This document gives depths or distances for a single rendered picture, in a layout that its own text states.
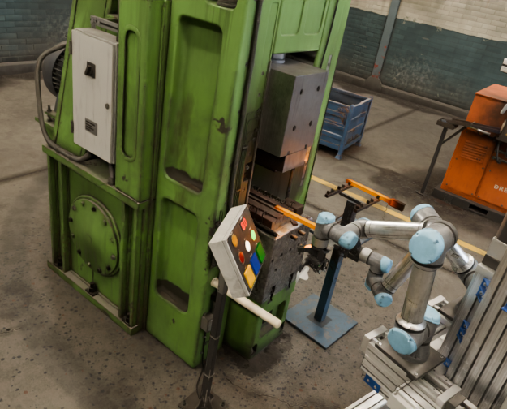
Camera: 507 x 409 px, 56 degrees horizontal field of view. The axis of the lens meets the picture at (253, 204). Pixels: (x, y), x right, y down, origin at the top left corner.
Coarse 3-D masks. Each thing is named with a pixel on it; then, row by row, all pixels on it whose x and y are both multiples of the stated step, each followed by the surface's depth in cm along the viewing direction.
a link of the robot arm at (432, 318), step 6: (426, 312) 197; (432, 312) 199; (438, 312) 201; (426, 318) 195; (432, 318) 195; (438, 318) 196; (432, 324) 195; (438, 324) 197; (432, 330) 196; (432, 336) 201; (426, 342) 200
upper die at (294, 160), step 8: (256, 152) 250; (264, 152) 246; (296, 152) 246; (304, 152) 253; (256, 160) 251; (264, 160) 248; (272, 160) 245; (280, 160) 242; (288, 160) 243; (296, 160) 249; (280, 168) 243; (288, 168) 246
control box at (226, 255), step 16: (240, 208) 221; (224, 224) 209; (240, 224) 210; (224, 240) 194; (240, 240) 207; (256, 240) 224; (224, 256) 197; (224, 272) 201; (240, 272) 200; (240, 288) 202
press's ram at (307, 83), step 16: (272, 64) 231; (288, 64) 237; (304, 64) 243; (272, 80) 225; (288, 80) 219; (304, 80) 223; (320, 80) 235; (272, 96) 228; (288, 96) 222; (304, 96) 229; (320, 96) 242; (272, 112) 230; (288, 112) 224; (304, 112) 236; (272, 128) 233; (288, 128) 230; (304, 128) 242; (272, 144) 236; (288, 144) 236; (304, 144) 249
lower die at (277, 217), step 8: (256, 192) 282; (248, 200) 272; (256, 200) 272; (272, 200) 276; (248, 208) 266; (256, 208) 267; (264, 208) 267; (272, 208) 267; (288, 208) 271; (256, 216) 263; (264, 216) 261; (272, 216) 262; (280, 216) 262; (264, 224) 260; (272, 224) 258; (280, 224) 265
